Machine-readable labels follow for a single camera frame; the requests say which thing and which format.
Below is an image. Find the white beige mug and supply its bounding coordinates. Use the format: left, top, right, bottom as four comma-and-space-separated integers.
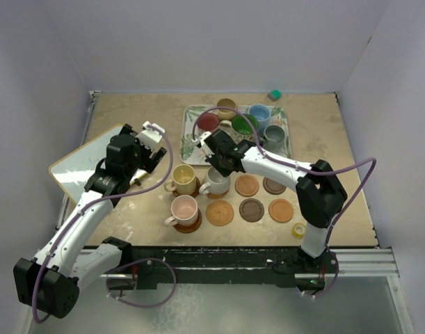
199, 167, 231, 195

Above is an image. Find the green floral mug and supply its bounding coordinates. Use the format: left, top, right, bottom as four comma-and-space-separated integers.
218, 114, 258, 144

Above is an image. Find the light wood round coaster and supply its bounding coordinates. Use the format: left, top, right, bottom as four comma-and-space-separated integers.
234, 175, 259, 197

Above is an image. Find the floral serving tray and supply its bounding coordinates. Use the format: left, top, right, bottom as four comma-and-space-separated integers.
180, 104, 292, 166

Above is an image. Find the brown ringed wooden saucer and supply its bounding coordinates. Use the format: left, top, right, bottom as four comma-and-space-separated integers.
173, 177, 201, 198

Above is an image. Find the yellow mug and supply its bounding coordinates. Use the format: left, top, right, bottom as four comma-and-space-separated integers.
163, 164, 197, 195

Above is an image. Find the dark wood coaster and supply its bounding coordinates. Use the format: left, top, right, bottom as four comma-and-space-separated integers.
263, 177, 286, 195

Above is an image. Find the grey cup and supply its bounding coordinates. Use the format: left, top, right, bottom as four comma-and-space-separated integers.
263, 125, 285, 152

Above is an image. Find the dark walnut round coaster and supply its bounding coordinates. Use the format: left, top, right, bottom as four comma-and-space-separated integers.
239, 198, 264, 223

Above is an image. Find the large brown ringed saucer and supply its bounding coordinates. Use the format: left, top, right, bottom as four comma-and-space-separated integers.
173, 211, 202, 234

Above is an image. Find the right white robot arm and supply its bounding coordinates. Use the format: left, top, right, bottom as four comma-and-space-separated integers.
197, 130, 347, 272

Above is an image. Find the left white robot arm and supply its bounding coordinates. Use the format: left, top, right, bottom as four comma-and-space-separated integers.
13, 122, 173, 324

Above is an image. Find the tan wooden cup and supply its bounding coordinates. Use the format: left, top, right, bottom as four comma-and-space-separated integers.
216, 98, 237, 121

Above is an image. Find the light blue cup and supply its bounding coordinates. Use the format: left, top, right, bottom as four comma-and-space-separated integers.
248, 104, 271, 135

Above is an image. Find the red pink mug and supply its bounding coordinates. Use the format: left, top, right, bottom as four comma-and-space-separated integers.
197, 113, 220, 134

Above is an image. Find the green eraser block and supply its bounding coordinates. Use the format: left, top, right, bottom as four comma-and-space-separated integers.
267, 90, 282, 102

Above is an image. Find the yellow tape roll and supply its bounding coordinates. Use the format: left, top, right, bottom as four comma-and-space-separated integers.
292, 223, 306, 238

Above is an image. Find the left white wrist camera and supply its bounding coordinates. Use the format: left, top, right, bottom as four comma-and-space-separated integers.
136, 121, 166, 152

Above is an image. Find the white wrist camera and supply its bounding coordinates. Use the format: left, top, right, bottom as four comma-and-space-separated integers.
193, 132, 215, 157
136, 121, 166, 152

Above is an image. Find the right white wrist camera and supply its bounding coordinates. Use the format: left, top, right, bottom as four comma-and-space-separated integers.
193, 132, 215, 157

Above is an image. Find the small whiteboard wooden frame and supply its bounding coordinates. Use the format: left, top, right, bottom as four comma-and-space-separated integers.
48, 123, 153, 205

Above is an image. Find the loose purple cable loop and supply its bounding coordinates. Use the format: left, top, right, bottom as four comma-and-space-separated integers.
106, 257, 178, 309

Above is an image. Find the black aluminium base frame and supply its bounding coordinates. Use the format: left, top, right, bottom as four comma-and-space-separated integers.
31, 239, 397, 292

